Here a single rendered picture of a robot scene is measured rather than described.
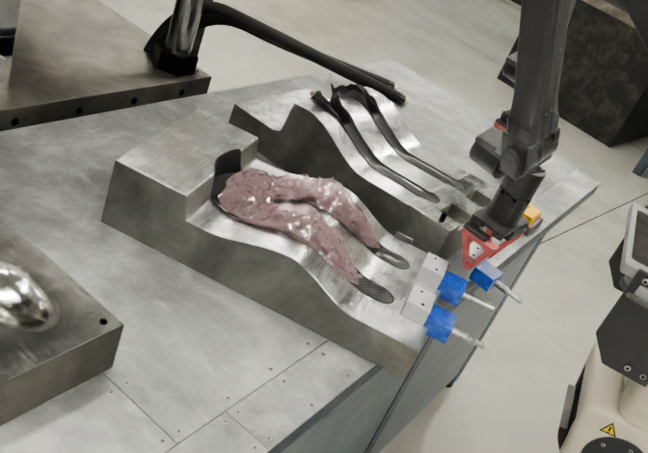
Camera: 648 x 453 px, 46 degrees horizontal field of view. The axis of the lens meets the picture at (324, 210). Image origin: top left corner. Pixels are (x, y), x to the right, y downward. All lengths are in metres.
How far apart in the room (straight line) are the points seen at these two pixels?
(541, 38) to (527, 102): 0.12
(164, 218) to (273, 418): 0.34
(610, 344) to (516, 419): 1.35
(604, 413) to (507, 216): 0.34
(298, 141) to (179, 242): 0.40
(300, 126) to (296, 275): 0.43
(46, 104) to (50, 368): 0.73
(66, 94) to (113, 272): 0.54
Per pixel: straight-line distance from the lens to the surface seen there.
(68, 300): 0.92
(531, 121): 1.16
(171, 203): 1.09
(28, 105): 1.47
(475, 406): 2.46
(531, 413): 2.58
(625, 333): 1.18
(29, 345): 0.86
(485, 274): 1.34
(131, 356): 0.97
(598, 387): 1.32
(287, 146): 1.44
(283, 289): 1.08
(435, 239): 1.32
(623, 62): 5.26
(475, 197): 1.49
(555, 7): 1.05
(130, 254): 1.12
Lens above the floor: 1.48
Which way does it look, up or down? 29 degrees down
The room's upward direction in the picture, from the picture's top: 23 degrees clockwise
